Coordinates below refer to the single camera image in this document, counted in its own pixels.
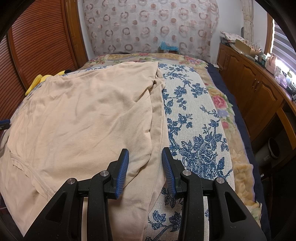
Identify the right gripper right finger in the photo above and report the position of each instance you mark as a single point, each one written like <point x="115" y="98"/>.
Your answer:
<point x="229" y="218"/>

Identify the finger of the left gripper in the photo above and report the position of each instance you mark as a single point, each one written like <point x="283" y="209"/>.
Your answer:
<point x="5" y="124"/>

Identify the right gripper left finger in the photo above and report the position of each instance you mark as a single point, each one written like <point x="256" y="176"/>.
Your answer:
<point x="61" y="218"/>

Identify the beige printed t-shirt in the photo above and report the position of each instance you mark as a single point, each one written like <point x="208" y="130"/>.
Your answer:
<point x="74" y="126"/>

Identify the pink floral blanket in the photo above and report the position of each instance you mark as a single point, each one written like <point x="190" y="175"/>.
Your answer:
<point x="226" y="111"/>

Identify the yellow Pikachu plush toy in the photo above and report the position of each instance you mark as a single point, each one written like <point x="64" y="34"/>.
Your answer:
<point x="41" y="78"/>

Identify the blue floral white bedsheet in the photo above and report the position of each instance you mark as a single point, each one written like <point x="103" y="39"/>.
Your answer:
<point x="80" y="122"/>

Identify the wooden louvered wardrobe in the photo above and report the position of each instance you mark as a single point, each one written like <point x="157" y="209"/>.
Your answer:
<point x="45" y="39"/>

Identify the wooden side cabinet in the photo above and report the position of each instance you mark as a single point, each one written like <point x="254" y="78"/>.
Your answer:
<point x="258" y="96"/>

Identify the circle patterned sheer curtain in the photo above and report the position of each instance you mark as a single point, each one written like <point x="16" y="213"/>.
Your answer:
<point x="142" y="26"/>

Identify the pink kettle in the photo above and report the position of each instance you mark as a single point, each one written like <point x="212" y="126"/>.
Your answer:
<point x="271" y="64"/>

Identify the cardboard box on cabinet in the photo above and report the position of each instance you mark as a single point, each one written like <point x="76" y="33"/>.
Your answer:
<point x="244" y="48"/>

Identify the teal item in box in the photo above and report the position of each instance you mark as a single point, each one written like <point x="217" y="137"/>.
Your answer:
<point x="166" y="48"/>

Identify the zebra window blind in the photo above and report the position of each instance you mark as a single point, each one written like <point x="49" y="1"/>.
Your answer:
<point x="282" y="48"/>

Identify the folded floral cloth stack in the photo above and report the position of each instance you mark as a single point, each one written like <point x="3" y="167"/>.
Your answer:
<point x="230" y="38"/>

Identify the tied beige curtain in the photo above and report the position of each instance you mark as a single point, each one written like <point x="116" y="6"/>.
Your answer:
<point x="247" y="9"/>

